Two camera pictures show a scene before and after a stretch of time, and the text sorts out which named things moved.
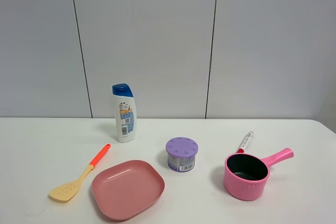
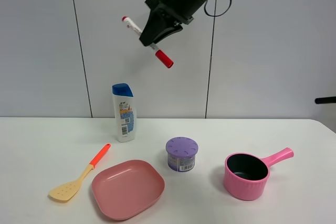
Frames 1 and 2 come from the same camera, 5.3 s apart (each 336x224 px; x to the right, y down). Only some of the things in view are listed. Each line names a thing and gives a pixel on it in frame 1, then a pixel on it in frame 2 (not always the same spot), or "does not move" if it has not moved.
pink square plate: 123,190 does not move
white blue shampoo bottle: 126,113 does not move
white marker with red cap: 245,142 to 167,61
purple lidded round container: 180,153 does not move
